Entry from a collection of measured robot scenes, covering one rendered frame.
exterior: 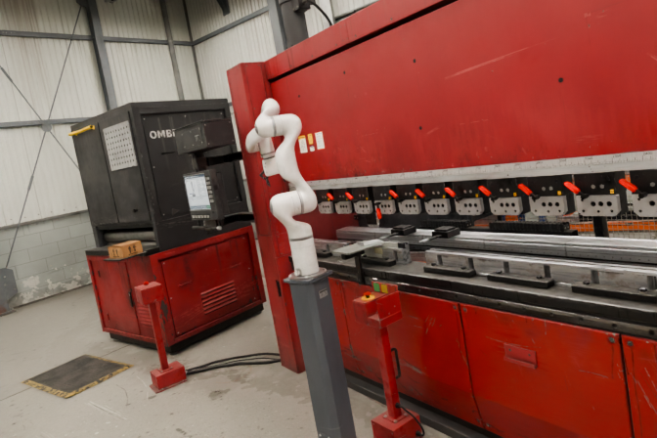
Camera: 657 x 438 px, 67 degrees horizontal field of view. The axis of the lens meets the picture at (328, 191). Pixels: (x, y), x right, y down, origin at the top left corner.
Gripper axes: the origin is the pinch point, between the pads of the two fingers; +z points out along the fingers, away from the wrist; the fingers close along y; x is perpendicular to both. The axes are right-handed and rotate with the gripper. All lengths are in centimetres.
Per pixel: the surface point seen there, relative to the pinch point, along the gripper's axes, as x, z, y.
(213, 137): 72, -35, -27
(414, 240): -6, 59, 71
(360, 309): -48, 71, 19
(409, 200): -43, 25, 61
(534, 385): -115, 100, 69
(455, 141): -74, -4, 79
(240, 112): 81, -46, -3
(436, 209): -60, 29, 68
